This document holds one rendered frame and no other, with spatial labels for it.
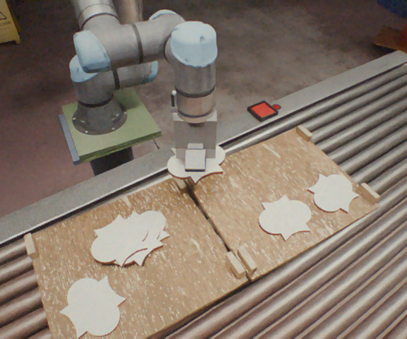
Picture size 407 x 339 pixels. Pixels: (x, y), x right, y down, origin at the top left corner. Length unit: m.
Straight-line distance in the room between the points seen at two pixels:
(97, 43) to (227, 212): 0.49
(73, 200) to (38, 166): 1.55
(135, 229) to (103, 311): 0.19
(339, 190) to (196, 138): 0.44
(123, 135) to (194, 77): 0.58
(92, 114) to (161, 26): 0.55
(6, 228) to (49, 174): 1.45
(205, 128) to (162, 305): 0.37
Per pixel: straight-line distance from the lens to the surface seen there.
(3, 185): 2.48
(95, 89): 1.07
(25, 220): 0.97
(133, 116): 1.19
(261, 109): 1.16
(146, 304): 0.74
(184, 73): 0.58
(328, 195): 0.92
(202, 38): 0.56
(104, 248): 0.78
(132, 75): 1.08
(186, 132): 0.66
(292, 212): 0.86
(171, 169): 0.74
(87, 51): 0.62
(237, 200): 0.87
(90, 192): 0.96
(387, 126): 1.26
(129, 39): 0.63
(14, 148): 2.72
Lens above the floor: 1.62
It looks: 48 degrees down
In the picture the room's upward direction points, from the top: straight up
